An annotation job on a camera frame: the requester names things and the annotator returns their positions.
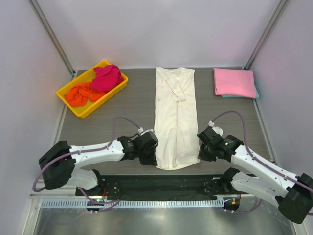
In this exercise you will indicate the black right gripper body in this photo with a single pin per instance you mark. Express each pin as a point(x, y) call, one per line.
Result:
point(206, 153)

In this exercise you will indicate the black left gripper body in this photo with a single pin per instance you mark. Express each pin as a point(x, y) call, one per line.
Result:
point(147, 156)

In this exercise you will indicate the white t shirt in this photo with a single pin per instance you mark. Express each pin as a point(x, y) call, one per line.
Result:
point(176, 123)

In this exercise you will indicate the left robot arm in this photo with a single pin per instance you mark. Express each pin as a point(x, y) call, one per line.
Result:
point(64, 164)

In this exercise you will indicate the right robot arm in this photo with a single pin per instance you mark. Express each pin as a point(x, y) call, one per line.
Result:
point(291, 194)

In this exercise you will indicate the folded teal t shirt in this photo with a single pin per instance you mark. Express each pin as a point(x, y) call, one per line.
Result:
point(238, 96)

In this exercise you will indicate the folded pink t shirt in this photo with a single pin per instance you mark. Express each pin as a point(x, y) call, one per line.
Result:
point(234, 83)

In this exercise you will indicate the magenta t shirt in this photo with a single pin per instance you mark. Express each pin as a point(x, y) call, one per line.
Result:
point(106, 78)

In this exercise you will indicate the orange t shirt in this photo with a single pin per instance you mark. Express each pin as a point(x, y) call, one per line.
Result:
point(80, 94)

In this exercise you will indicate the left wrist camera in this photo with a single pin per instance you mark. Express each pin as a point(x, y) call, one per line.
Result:
point(146, 140)

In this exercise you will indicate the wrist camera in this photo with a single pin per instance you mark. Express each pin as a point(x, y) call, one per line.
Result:
point(146, 140)
point(211, 135)

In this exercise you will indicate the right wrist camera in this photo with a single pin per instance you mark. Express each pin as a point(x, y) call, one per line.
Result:
point(211, 135)

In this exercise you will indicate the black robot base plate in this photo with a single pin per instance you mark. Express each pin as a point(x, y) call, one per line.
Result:
point(118, 185)

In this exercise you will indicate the slotted white cable duct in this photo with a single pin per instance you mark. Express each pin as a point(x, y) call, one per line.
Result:
point(85, 203)

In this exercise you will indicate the aluminium rail front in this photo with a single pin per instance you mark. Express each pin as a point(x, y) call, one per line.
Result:
point(70, 191)

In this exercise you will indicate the right aluminium frame post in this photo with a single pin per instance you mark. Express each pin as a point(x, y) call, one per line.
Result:
point(274, 19)

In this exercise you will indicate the aluminium frame post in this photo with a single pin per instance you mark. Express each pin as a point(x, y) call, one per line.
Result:
point(48, 29)
point(274, 19)

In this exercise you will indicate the left aluminium frame post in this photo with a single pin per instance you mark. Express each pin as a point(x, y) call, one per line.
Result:
point(48, 29)

